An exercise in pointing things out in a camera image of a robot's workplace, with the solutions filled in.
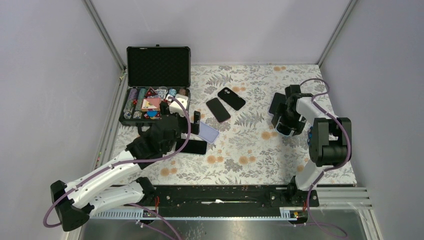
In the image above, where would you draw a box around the teal-edged phone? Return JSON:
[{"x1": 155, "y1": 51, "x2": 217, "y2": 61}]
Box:
[{"x1": 180, "y1": 139, "x2": 208, "y2": 155}]

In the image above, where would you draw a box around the phone with purple edge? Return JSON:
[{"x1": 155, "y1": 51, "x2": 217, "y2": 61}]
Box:
[{"x1": 206, "y1": 97, "x2": 231, "y2": 123}]

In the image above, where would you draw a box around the black phone case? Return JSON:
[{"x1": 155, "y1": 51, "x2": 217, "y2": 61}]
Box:
[{"x1": 217, "y1": 87, "x2": 246, "y2": 111}]

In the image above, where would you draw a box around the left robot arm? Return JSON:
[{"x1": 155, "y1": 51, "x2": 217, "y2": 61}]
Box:
[{"x1": 43, "y1": 111, "x2": 200, "y2": 232}]

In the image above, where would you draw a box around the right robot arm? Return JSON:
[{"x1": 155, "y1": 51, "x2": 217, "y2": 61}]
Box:
[{"x1": 268, "y1": 85, "x2": 352, "y2": 206}]

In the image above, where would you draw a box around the black poker chip case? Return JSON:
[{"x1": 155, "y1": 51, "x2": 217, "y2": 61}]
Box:
[{"x1": 119, "y1": 45, "x2": 191, "y2": 127}]

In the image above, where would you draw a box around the phone in white case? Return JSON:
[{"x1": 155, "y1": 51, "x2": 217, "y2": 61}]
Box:
[{"x1": 268, "y1": 92, "x2": 286, "y2": 116}]

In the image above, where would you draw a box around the card deck box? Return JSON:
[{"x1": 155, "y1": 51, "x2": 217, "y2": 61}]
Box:
[{"x1": 141, "y1": 97, "x2": 162, "y2": 112}]

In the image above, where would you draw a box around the floral table mat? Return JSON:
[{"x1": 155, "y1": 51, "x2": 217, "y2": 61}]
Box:
[{"x1": 114, "y1": 64, "x2": 358, "y2": 186}]

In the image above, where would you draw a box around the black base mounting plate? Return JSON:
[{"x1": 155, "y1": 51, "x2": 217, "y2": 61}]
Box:
[{"x1": 136, "y1": 185, "x2": 320, "y2": 218}]

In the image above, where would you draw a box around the blue toy car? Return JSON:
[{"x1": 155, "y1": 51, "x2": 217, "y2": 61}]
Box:
[{"x1": 307, "y1": 126, "x2": 313, "y2": 146}]

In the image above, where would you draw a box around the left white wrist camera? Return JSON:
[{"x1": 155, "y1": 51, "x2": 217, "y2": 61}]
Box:
[{"x1": 165, "y1": 93, "x2": 190, "y2": 117}]

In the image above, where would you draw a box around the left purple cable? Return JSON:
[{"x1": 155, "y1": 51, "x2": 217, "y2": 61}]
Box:
[{"x1": 43, "y1": 96, "x2": 193, "y2": 240}]

